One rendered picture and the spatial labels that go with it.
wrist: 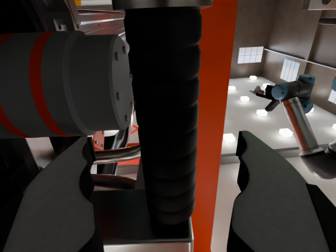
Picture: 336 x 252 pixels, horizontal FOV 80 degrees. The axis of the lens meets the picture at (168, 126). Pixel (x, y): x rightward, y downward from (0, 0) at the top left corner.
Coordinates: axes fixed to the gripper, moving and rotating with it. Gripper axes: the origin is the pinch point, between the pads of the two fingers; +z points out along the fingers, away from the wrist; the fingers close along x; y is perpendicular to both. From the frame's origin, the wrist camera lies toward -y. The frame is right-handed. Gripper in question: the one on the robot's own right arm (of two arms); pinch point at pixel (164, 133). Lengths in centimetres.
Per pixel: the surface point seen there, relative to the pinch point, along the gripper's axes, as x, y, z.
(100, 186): -10.9, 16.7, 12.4
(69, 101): -10.6, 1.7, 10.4
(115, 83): -5.8, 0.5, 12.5
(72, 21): -20.3, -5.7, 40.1
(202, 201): 15, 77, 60
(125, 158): -8.3, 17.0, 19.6
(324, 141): 746, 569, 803
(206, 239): 19, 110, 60
